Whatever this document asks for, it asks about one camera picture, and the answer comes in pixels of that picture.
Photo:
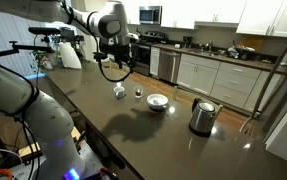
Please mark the white ceramic mug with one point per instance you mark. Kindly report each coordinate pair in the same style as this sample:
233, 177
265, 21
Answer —
119, 91

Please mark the white lower kitchen cabinets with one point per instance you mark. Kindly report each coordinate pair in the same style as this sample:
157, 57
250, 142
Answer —
199, 75

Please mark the stainless steel electric kettle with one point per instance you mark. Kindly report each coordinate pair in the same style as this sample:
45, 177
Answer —
202, 116

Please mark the stainless steel dishwasher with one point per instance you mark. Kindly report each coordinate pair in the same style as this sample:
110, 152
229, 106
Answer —
169, 65

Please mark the white upper kitchen cabinets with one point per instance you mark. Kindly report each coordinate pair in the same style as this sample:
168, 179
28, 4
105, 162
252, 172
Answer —
266, 15

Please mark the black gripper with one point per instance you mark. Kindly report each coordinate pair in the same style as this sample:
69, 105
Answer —
118, 51

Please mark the chrome sink faucet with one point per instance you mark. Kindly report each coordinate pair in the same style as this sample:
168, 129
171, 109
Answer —
209, 46

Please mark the white kitchen cabinets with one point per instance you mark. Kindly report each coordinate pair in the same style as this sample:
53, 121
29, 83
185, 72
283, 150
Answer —
266, 15
199, 75

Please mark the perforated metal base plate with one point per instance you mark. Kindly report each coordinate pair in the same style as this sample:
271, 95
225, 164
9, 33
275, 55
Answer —
89, 160

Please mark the black stool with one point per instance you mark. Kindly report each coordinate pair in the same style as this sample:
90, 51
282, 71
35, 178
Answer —
100, 55

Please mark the white window blinds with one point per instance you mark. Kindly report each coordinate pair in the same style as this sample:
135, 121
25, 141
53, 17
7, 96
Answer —
3, 36

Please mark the stainless steel microwave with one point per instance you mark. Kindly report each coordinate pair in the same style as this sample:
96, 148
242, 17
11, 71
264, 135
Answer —
150, 15

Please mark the cluttered dish rack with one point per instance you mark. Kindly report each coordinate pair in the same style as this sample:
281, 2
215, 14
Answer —
241, 51

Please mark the white ceramic bowl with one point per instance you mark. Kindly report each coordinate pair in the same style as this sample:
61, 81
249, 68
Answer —
157, 101

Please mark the dark kitchen countertop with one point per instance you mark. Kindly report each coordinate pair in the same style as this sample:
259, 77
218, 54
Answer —
216, 58

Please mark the wooden cutting board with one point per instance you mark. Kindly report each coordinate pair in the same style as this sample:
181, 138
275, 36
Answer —
254, 41

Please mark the small white cup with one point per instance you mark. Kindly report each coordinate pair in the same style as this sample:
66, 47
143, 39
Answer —
177, 46

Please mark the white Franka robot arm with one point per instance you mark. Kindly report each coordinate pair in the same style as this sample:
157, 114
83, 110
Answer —
49, 126

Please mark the green potted plant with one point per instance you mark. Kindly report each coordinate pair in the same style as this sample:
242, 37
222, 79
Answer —
38, 56

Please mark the pale wooden chair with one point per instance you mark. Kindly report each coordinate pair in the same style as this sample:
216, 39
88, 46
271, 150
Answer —
175, 93

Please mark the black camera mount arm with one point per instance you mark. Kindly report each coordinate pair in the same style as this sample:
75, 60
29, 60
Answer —
23, 46

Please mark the white tapered object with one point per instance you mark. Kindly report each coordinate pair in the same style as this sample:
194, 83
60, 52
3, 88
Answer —
69, 56

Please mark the grey metal stand pole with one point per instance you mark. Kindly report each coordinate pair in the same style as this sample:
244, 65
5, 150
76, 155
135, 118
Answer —
276, 66

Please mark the black coffee maker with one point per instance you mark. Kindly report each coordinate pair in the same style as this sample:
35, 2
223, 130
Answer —
187, 41

